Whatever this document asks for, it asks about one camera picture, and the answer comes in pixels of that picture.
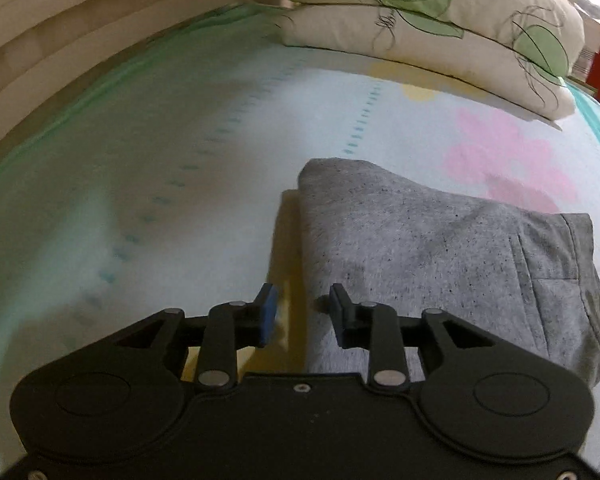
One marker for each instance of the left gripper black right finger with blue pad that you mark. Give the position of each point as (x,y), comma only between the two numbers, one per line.
(385,335)

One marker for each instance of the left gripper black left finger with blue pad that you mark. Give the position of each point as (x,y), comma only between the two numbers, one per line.
(218,335)

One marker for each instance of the grey speckled pants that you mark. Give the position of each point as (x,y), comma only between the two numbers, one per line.
(519,274)

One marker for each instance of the floral pastel bed sheet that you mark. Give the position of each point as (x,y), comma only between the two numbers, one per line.
(173,183)

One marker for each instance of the lower leaf print pillow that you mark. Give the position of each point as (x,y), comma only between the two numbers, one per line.
(446,49)

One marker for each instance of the white slatted bed headboard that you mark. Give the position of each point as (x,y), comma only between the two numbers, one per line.
(45,45)

